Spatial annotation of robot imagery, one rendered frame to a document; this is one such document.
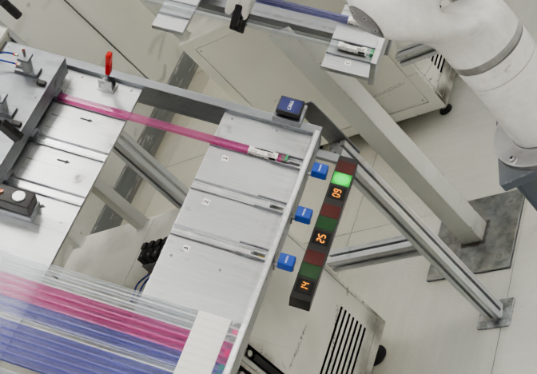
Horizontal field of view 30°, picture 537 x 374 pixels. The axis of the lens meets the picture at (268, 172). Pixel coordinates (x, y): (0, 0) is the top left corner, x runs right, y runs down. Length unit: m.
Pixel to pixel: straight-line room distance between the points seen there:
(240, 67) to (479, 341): 1.20
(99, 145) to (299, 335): 0.67
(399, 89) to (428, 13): 1.61
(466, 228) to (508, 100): 1.10
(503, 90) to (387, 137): 0.89
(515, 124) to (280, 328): 0.92
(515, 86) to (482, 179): 1.30
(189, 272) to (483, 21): 0.72
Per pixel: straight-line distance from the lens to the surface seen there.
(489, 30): 1.48
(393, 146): 2.41
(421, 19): 1.41
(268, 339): 2.26
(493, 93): 1.54
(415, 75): 2.96
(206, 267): 1.84
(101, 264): 2.56
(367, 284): 2.82
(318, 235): 1.90
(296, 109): 2.00
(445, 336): 2.53
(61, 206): 1.94
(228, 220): 1.89
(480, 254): 2.62
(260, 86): 3.18
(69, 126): 2.05
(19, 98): 2.03
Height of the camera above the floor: 1.70
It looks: 29 degrees down
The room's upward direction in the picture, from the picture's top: 46 degrees counter-clockwise
